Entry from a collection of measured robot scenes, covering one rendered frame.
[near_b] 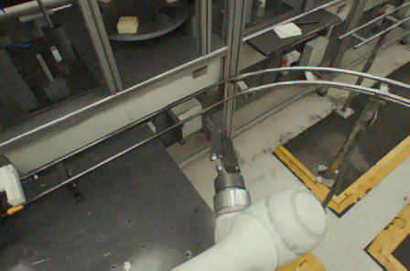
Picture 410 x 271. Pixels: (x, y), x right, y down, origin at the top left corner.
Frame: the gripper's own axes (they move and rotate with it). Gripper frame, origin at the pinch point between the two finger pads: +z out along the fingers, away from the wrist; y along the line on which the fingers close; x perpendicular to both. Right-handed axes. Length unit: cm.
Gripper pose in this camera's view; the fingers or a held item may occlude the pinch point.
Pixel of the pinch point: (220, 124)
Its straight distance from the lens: 79.0
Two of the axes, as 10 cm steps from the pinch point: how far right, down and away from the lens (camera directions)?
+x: 8.4, -3.7, -3.9
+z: -1.0, -8.3, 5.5
